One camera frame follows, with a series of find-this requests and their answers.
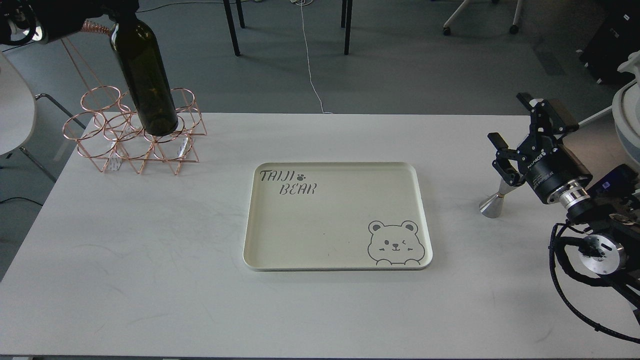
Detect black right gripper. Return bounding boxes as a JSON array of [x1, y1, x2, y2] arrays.
[[487, 92, 594, 204]]

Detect steel double jigger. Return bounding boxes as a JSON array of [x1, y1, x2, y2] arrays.
[[478, 180, 518, 219]]

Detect dark green wine bottle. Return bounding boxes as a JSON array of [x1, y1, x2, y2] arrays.
[[110, 13, 178, 137]]

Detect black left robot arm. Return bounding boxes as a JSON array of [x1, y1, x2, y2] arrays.
[[0, 0, 140, 46]]

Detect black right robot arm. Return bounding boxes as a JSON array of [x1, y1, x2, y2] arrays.
[[478, 92, 640, 343]]

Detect white chair right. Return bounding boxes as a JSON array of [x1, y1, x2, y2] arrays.
[[579, 51, 640, 164]]

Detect white chair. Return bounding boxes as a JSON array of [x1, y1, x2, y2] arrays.
[[579, 51, 640, 164], [0, 54, 73, 183]]

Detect black equipment case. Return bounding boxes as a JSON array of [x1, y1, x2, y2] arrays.
[[579, 0, 640, 85]]

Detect black table legs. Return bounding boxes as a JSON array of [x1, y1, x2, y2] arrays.
[[221, 0, 354, 57]]

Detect cream tray with bear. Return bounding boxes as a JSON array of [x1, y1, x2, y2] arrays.
[[243, 162, 434, 271]]

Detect white chair left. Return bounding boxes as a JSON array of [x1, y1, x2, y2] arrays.
[[0, 54, 73, 183]]

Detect white floor cable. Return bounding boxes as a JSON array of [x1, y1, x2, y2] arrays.
[[292, 0, 335, 115]]

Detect copper wire wine rack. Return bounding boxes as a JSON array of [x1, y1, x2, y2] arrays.
[[60, 19, 208, 176]]

